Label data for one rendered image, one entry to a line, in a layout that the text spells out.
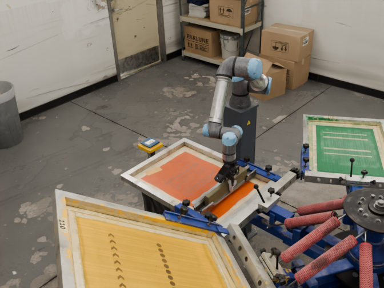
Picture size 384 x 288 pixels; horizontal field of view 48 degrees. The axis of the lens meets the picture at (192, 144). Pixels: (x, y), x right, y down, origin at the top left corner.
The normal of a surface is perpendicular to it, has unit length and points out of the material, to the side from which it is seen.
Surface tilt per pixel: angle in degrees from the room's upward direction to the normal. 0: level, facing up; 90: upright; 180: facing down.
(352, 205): 0
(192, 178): 0
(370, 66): 90
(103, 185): 0
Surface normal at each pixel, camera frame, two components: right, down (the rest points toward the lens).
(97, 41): 0.74, 0.33
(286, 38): -0.61, 0.40
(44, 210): -0.04, -0.85
